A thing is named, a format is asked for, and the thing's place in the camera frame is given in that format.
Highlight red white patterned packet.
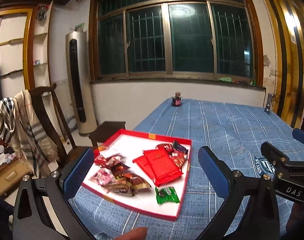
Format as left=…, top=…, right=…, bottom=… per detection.
left=94, top=154, right=121, bottom=168

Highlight red snack packet white flowers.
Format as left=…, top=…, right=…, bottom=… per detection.
left=169, top=150, right=188, bottom=170

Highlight brown chocolate snack packet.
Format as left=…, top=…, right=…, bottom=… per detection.
left=110, top=162, right=129, bottom=177

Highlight dark purple snack packet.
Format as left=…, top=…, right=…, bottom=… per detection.
left=172, top=140, right=188, bottom=154

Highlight green snack packet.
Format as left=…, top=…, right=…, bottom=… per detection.
left=155, top=186, right=180, bottom=205

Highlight red snack packet gold text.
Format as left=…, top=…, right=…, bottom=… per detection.
left=155, top=144, right=174, bottom=154

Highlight large red packet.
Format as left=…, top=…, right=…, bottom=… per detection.
left=143, top=148, right=183, bottom=187

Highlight gold brown snack packet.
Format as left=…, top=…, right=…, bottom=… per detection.
left=101, top=172, right=151, bottom=197

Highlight person right hand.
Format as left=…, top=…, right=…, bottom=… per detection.
left=285, top=203, right=304, bottom=240

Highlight person left hand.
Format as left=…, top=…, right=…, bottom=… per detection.
left=114, top=227, right=148, bottom=240

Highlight blue plaid tablecloth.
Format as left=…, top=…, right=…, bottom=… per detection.
left=70, top=99, right=304, bottom=239

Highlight small dark wooden stool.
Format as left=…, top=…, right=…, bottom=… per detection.
left=89, top=121, right=126, bottom=147

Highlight wooden drawer cabinet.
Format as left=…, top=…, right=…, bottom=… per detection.
left=0, top=158, right=31, bottom=197

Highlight red gift box tray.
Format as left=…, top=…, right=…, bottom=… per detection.
left=82, top=129, right=192, bottom=221

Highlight striped beige scarf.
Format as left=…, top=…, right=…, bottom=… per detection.
left=0, top=90, right=59, bottom=178

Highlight small red perfume bottle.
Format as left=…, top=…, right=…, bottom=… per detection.
left=172, top=92, right=182, bottom=107

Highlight dark wooden chair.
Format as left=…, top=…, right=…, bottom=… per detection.
left=29, top=84, right=88, bottom=168

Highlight green cloth on windowsill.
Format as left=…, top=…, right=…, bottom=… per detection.
left=219, top=77, right=233, bottom=83

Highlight yellow wooden door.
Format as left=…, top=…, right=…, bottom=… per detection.
left=264, top=0, right=304, bottom=128

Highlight silver tower air conditioner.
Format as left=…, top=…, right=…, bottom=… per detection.
left=66, top=31, right=98, bottom=136

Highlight barred window wooden frame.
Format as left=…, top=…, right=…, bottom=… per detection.
left=88, top=0, right=263, bottom=86

